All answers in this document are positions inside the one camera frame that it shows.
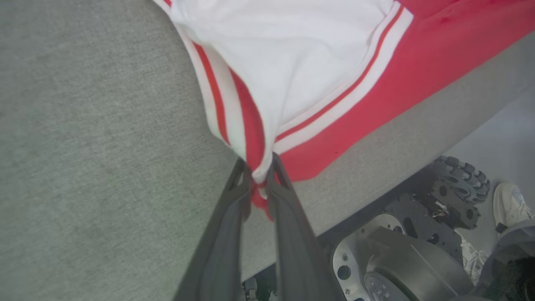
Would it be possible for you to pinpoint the grey trouser leg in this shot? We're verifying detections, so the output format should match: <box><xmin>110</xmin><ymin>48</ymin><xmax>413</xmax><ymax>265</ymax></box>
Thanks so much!
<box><xmin>471</xmin><ymin>219</ymin><xmax>535</xmax><ymax>301</ymax></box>

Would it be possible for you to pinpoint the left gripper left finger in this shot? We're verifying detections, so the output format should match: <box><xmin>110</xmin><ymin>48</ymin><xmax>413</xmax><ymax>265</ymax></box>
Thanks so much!
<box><xmin>173</xmin><ymin>158</ymin><xmax>253</xmax><ymax>301</ymax></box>

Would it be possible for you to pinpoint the grey fabric sofa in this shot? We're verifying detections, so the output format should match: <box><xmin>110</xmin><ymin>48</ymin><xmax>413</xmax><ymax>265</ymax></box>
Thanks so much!
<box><xmin>0</xmin><ymin>0</ymin><xmax>535</xmax><ymax>301</ymax></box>

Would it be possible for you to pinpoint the red and white shirt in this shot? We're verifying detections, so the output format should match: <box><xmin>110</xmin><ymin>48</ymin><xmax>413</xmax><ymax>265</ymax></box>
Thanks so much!
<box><xmin>153</xmin><ymin>0</ymin><xmax>535</xmax><ymax>222</ymax></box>

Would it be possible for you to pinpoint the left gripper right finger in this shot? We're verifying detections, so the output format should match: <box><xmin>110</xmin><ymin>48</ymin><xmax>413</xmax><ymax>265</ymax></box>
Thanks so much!
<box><xmin>265</xmin><ymin>153</ymin><xmax>347</xmax><ymax>301</ymax></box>

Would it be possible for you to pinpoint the silver robot waist column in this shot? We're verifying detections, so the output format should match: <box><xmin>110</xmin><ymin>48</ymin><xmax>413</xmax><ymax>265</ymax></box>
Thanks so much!
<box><xmin>332</xmin><ymin>213</ymin><xmax>475</xmax><ymax>301</ymax></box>

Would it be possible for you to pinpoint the white sneaker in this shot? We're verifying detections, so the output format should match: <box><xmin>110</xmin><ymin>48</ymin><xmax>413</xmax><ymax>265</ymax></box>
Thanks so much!
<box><xmin>492</xmin><ymin>181</ymin><xmax>535</xmax><ymax>234</ymax></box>
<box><xmin>456</xmin><ymin>231</ymin><xmax>489</xmax><ymax>287</ymax></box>

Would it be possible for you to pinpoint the black omni wheel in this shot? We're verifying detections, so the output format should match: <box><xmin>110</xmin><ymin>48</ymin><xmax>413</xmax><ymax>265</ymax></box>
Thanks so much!
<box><xmin>433</xmin><ymin>155</ymin><xmax>491</xmax><ymax>206</ymax></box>

